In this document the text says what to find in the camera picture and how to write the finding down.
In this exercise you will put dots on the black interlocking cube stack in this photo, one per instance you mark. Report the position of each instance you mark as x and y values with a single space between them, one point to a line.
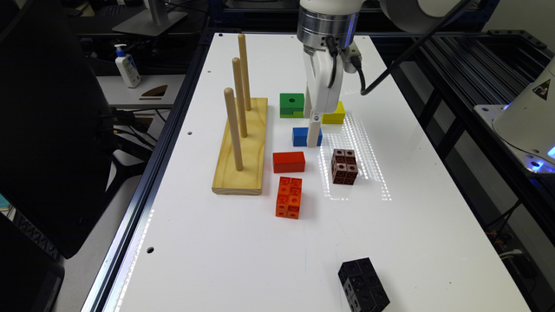
362 286

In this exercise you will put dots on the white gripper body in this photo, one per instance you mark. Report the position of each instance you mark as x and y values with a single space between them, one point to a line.
325 77

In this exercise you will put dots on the black office chair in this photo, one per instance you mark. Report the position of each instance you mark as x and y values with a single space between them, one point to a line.
61 162

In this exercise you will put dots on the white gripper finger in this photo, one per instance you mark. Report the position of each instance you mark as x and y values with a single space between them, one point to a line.
314 129
307 103

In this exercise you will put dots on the front wooden peg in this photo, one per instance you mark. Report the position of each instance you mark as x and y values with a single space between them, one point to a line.
233 128

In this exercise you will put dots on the wooden peg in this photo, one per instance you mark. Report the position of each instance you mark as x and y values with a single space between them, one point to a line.
236 65
244 70
233 128

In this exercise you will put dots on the green wooden block with hole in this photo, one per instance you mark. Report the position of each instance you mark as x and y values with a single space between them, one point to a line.
291 105

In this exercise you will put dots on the middle wooden peg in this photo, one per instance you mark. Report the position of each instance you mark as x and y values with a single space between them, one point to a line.
236 65

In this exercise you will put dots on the orange interlocking cube stack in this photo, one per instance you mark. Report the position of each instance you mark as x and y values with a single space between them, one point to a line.
289 197

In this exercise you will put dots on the blue wooden block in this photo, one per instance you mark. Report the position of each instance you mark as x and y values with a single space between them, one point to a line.
299 136

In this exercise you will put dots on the wooden peg board base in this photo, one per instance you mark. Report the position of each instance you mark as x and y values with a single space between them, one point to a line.
227 180

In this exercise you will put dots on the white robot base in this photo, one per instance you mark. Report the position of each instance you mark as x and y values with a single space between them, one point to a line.
526 125

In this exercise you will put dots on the brown interlocking cube stack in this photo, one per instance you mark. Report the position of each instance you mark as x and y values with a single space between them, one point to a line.
344 167

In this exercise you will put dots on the white pump lotion bottle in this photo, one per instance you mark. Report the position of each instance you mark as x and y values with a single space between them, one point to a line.
128 70

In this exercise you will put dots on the red wooden block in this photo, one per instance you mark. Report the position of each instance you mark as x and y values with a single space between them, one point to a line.
288 162

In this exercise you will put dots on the back wooden peg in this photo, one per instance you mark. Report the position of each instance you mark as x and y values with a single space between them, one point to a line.
244 70

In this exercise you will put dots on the yellow wooden block with hole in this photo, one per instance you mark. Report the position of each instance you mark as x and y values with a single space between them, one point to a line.
337 117

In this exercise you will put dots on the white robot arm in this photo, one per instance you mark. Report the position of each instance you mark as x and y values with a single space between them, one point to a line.
326 28

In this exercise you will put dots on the grey monitor stand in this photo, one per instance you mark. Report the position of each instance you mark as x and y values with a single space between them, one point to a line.
152 21

